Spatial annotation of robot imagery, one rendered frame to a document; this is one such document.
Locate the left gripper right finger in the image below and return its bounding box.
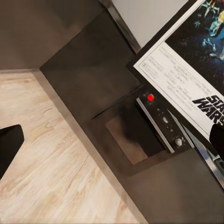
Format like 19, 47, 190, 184
209, 124, 224, 162

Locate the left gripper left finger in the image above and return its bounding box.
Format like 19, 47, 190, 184
0, 124, 24, 180

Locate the poster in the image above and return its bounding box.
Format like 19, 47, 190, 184
125, 0, 224, 156

